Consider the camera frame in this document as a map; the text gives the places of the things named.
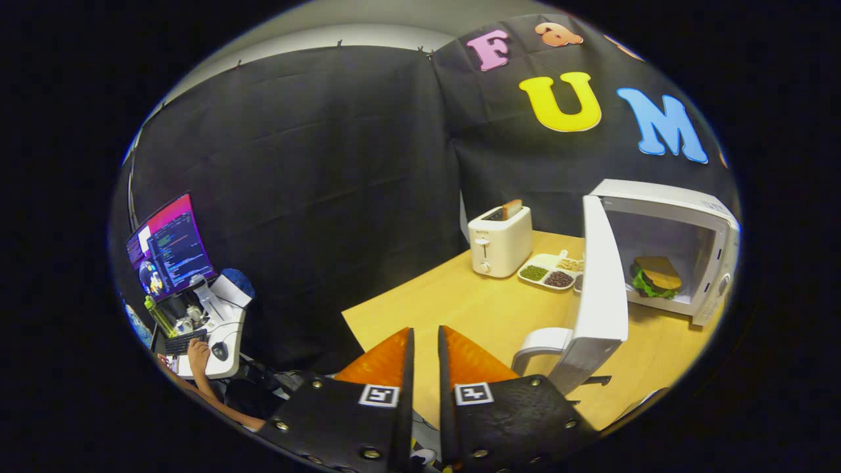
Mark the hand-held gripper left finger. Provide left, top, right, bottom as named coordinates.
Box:
left=260, top=327, right=416, bottom=472

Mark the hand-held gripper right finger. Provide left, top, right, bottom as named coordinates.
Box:
left=437, top=325, right=599, bottom=470

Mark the white microwave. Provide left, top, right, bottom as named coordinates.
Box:
left=511, top=179, right=741, bottom=395

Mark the toy sandwich with green lettuce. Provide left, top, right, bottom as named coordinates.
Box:
left=631, top=256, right=683, bottom=300

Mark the divided white snack plate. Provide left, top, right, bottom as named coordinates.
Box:
left=517, top=250, right=585, bottom=292

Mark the white toaster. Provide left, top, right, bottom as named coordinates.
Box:
left=468, top=205, right=533, bottom=279

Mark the white computer desk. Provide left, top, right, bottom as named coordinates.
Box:
left=151, top=305, right=247, bottom=380

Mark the black backdrop cloth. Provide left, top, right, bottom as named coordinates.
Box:
left=112, top=13, right=740, bottom=375

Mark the black keyboard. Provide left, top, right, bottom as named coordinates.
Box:
left=164, top=328, right=210, bottom=355

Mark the green bottle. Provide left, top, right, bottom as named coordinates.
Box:
left=145, top=296, right=177, bottom=337

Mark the computer monitor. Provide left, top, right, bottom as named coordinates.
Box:
left=126, top=192, right=216, bottom=303

